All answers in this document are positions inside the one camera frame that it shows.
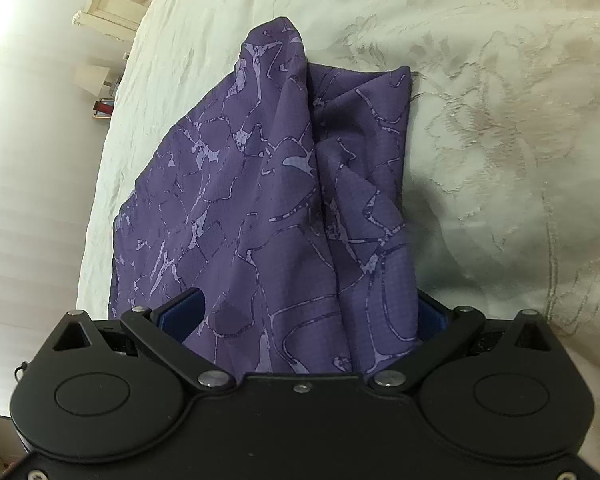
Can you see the small white table lamp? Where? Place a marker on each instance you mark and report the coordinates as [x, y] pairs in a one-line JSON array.
[[93, 79]]

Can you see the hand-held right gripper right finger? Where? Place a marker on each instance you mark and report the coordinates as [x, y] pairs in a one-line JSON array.
[[433, 318]]

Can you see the purple marbled hoodie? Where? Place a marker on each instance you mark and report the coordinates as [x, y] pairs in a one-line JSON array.
[[280, 220]]

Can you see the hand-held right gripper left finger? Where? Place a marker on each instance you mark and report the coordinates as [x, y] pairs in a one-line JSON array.
[[181, 318]]

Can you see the cream embroidered bedspread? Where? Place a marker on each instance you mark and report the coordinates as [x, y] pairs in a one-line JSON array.
[[480, 110]]

